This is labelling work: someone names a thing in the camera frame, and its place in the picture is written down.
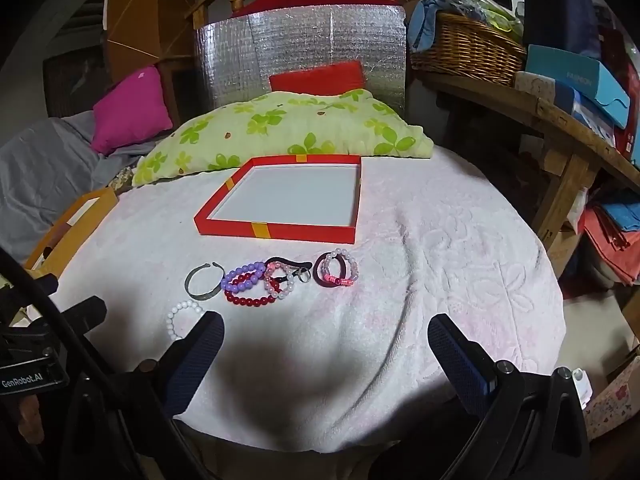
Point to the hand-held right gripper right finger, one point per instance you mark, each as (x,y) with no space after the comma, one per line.
(455,360)

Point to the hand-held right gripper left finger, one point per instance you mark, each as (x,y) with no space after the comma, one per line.
(200,355)

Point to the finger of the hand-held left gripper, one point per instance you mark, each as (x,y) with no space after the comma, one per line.
(82,315)
(47,284)

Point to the grey bangle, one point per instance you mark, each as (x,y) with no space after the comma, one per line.
(200,292)

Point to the shallow red cardboard box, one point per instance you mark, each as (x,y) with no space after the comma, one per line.
(280,230)

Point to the orange cardboard box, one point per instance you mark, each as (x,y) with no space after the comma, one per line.
(80,220)

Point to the grey blanket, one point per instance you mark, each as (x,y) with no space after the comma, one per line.
(45,170)

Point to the small white plastic object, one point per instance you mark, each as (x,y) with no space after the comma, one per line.
(582,385)

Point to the floral print box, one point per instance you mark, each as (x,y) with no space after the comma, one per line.
(615,400)

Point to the magenta pillow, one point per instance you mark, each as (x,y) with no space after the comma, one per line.
(130,110)

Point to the stack of folded towels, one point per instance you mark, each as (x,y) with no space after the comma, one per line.
(615,235)

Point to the green floral pillow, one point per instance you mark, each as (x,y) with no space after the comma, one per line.
(280,120)

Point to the brown cardboard board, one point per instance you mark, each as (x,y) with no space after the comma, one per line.
(145,10)

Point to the red cushion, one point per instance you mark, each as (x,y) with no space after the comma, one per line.
(320,77)

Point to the light blue cardboard box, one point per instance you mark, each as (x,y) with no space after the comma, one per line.
(575,75)

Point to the wicker basket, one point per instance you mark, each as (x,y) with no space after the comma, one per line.
(465,50)

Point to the silver foil insulation mat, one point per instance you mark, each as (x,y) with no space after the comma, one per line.
(300,35)

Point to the blue cloth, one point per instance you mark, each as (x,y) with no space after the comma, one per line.
(425,15)

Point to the dark blue bag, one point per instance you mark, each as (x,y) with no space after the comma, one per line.
(560,5)

